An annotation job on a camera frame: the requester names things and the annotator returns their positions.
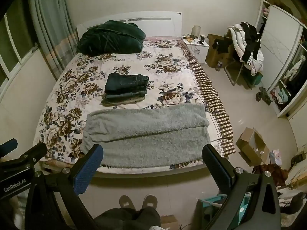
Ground grey green curtain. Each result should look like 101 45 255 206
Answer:
27 0 80 82

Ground window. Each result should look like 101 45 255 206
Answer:
0 0 39 82

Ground pile of clothes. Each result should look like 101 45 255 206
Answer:
227 23 265 77

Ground bed frame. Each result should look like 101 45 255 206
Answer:
41 158 217 179

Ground person's dark trousers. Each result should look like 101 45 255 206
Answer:
93 207 162 230

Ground brown checkered bed sheet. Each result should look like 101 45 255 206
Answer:
177 39 237 158

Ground teal box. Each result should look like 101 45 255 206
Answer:
250 73 263 86

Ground grey slipper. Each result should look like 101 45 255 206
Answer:
119 195 135 209
141 195 158 209

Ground tall brown cardboard box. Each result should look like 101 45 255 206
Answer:
205 34 235 69

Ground black clothes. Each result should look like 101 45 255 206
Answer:
213 21 262 62

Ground small cardboard box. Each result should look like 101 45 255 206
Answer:
159 215 179 230

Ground dark green duvet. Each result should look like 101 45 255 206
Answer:
76 20 147 55

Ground floral blanket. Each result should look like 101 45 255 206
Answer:
32 38 209 171

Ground pastel printed bag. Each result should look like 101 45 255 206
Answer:
269 149 281 166

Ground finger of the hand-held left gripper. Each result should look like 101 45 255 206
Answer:
13 142 48 167
0 140 19 154

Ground white headboard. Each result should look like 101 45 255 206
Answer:
76 11 183 42

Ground folding chair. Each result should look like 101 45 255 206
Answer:
224 59 255 87

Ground grey green folded pants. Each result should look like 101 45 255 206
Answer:
101 90 148 106

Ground open cardboard box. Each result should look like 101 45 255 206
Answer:
235 127 270 167

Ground dark folded pants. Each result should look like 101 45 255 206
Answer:
105 72 149 94

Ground brown patterned cloth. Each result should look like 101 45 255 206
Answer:
252 163 289 188

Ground dark cloth bundle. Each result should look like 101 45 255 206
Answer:
255 86 273 105

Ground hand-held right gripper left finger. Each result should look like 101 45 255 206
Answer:
25 144 104 230

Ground grey fleece pants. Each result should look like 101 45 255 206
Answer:
80 103 211 168

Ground white wardrobe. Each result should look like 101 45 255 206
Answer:
254 0 307 121

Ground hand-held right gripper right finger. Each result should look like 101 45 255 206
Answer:
202 144 281 230

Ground white nightstand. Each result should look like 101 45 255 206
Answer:
181 37 210 65

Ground teal storage rack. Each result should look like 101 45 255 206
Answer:
196 194 250 230

